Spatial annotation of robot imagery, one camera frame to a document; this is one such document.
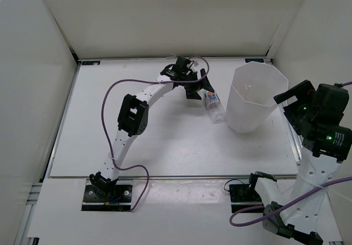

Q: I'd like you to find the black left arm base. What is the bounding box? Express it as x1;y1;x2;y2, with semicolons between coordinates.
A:
81;172;133;212

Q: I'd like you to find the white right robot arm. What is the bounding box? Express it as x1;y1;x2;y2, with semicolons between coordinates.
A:
247;80;351;244

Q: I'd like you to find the white octagonal plastic bin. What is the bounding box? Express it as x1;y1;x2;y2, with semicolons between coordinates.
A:
226;61;289;134

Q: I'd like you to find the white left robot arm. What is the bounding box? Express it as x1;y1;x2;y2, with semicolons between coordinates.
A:
89;59;213;203

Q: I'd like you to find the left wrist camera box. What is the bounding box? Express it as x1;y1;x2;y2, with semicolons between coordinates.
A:
172;56;196;75

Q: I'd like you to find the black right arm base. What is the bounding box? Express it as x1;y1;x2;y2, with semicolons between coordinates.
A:
223;173;264;213

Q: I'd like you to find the white cap labeled bottle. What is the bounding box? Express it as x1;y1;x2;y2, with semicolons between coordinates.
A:
203;90;226;124

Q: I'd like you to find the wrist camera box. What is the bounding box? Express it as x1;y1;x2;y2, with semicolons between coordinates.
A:
313;84;349;118
172;56;196;75

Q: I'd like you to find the aluminium table rail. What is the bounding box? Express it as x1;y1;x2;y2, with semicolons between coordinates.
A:
49;174;296;180

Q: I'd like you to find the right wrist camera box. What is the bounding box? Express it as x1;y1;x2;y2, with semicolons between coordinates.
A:
313;84;349;118

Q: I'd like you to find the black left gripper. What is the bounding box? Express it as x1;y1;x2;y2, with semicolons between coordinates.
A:
180;68;213;100

